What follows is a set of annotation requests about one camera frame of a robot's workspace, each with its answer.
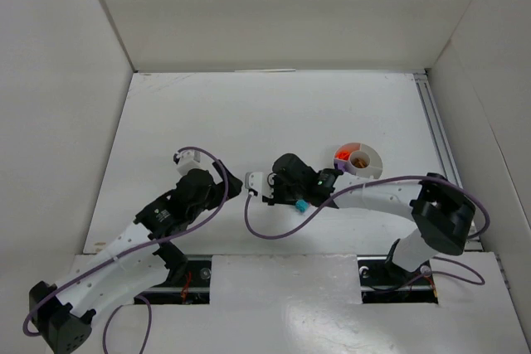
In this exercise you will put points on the white divided round container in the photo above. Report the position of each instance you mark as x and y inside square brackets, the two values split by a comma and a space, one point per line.
[373, 170]

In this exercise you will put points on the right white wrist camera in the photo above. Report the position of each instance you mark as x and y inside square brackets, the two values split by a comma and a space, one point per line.
[255, 182]

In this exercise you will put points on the aluminium rail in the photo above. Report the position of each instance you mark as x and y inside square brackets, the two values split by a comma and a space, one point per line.
[439, 138]

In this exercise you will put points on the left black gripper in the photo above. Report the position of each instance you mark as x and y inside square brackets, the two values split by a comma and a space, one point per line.
[221, 182]

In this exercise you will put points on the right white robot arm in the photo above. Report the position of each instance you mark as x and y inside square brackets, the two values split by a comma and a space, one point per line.
[441, 212]

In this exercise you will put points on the purple lego block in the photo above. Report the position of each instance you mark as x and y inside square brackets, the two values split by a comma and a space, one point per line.
[339, 165]

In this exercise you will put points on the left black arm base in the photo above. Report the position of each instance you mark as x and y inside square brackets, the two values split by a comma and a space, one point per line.
[193, 288]

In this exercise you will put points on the teal and red lego stack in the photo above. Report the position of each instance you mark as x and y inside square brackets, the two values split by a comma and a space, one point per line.
[301, 206]

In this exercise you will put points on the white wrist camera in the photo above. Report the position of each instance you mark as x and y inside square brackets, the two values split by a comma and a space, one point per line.
[255, 182]
[186, 161]

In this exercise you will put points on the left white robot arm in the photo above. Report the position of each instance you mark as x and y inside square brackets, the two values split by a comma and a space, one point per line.
[142, 256]

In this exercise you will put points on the orange round lego piece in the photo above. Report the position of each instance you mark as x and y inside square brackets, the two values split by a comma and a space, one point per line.
[344, 152]

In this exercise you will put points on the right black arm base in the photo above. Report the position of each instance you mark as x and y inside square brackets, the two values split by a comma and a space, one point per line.
[381, 284]

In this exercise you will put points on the brown lego brick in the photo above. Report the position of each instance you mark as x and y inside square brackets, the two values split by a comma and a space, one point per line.
[360, 161]

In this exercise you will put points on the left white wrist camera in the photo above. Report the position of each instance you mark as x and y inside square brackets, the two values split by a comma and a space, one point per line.
[186, 161]

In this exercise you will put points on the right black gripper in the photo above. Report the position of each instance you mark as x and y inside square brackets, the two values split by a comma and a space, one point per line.
[273, 190]

